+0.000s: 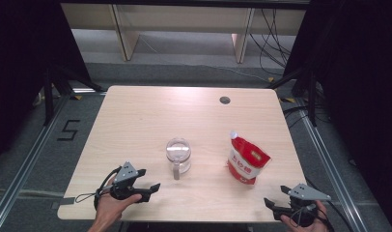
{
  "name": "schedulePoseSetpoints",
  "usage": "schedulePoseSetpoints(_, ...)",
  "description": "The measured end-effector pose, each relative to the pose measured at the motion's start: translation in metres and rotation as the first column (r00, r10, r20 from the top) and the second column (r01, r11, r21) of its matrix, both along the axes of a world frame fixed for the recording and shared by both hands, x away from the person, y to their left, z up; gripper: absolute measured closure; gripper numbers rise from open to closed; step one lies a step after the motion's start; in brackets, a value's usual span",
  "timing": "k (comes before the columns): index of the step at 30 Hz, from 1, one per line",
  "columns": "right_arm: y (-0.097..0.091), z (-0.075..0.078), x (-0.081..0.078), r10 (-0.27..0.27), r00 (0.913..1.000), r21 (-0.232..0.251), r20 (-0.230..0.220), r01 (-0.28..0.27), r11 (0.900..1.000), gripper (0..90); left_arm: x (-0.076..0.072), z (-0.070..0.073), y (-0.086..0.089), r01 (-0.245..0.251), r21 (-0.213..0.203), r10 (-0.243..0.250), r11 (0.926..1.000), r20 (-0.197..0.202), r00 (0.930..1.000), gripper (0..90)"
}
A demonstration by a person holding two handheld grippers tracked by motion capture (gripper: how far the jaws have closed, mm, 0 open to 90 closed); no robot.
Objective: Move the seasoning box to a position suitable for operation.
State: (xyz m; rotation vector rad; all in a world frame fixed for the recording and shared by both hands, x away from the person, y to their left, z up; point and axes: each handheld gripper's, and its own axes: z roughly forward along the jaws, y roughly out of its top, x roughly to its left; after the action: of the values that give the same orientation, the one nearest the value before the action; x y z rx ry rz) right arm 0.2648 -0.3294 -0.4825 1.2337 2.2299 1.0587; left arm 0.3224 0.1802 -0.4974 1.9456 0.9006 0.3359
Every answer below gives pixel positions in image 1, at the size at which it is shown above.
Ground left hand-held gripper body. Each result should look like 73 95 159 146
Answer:
110 161 152 203

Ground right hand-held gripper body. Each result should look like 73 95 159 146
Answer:
272 183 332 227

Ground clear jar with taupe handle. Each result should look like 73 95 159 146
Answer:
165 137 193 181

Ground red white sugar pouch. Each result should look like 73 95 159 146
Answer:
226 130 272 186

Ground person's right hand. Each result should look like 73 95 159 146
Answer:
279 199 329 232

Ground person's left hand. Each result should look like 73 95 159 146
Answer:
95 179 143 224

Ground grey tape strip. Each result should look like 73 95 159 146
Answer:
50 196 76 211

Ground black metal stand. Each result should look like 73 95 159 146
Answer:
266 67 318 128
42 63 105 128

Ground black curtain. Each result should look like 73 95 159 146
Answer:
0 0 92 166
283 0 392 232

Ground beige wooden desk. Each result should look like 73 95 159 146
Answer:
60 3 307 64

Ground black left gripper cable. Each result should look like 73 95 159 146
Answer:
93 166 123 211

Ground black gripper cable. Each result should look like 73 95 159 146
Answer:
93 166 123 211
290 206 330 232

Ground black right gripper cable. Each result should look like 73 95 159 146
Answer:
290 206 330 232

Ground grey metal floor rail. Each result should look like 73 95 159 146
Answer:
0 96 70 228
295 99 362 232

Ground long black floor cable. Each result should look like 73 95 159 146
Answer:
304 176 356 232

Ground thin black cord loop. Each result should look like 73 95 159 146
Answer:
74 191 103 204

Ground black floor cables by stand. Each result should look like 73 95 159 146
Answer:
281 105 331 131

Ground bundle of black cables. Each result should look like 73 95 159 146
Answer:
249 9 296 77

